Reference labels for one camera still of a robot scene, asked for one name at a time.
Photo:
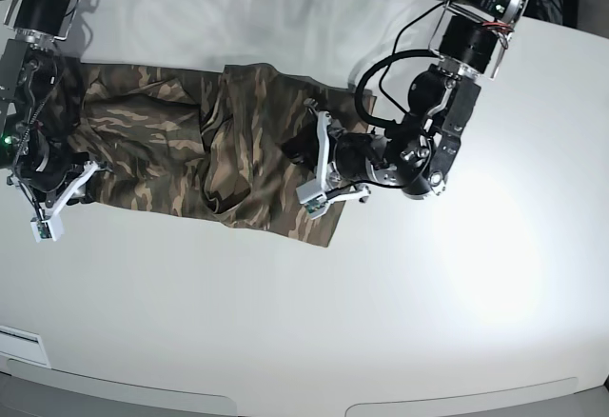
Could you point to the camouflage T-shirt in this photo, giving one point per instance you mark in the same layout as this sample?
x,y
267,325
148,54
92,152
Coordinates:
x,y
198,144

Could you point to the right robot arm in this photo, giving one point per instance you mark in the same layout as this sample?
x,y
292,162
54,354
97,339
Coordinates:
x,y
42,93

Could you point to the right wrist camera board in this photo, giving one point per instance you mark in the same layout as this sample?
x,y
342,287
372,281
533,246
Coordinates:
x,y
47,229

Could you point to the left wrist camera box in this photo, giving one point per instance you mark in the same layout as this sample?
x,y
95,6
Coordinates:
x,y
314,201

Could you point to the white label plate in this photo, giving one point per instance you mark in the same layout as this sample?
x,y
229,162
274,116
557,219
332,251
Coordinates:
x,y
23,346

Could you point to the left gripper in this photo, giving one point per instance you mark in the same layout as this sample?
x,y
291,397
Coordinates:
x,y
343,163

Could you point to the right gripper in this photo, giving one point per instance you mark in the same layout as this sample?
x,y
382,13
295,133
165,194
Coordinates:
x,y
63,182

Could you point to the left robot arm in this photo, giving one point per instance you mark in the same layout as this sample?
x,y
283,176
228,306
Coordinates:
x,y
416,154

